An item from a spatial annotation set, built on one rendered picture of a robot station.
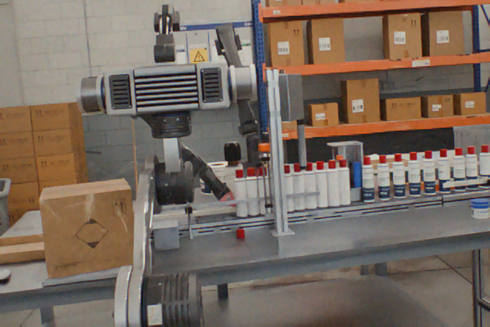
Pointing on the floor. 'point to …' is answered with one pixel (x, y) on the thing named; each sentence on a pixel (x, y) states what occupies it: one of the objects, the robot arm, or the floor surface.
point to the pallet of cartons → (40, 152)
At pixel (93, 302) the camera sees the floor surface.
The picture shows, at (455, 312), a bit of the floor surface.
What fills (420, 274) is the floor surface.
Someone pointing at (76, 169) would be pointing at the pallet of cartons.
